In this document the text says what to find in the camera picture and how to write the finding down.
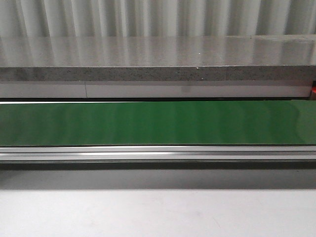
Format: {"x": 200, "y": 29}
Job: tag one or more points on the green conveyor belt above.
{"x": 159, "y": 123}

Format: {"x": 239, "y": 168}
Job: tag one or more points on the grey speckled stone counter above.
{"x": 207, "y": 67}

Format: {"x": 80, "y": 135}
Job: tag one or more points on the red object at right edge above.
{"x": 313, "y": 91}

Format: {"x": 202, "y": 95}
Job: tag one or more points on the white pleated curtain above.
{"x": 128, "y": 18}

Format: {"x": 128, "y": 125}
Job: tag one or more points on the aluminium conveyor side rail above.
{"x": 117, "y": 153}

